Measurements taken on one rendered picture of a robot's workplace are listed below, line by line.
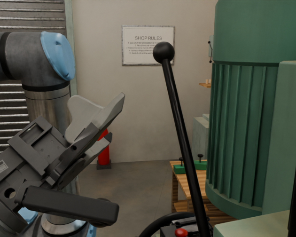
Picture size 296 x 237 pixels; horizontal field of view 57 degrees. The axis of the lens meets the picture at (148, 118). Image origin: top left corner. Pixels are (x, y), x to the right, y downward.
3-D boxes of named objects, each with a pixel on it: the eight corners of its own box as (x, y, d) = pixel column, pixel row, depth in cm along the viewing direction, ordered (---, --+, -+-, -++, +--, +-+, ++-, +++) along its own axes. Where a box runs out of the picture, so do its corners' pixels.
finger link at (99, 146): (92, 115, 49) (58, 132, 41) (116, 137, 48) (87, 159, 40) (84, 127, 50) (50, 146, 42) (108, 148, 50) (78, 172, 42)
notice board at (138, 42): (174, 65, 338) (174, 25, 327) (174, 65, 337) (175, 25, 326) (121, 65, 329) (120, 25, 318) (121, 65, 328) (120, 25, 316)
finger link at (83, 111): (88, 67, 33) (43, 125, 34) (124, 99, 32) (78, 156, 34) (97, 70, 36) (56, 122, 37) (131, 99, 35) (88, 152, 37)
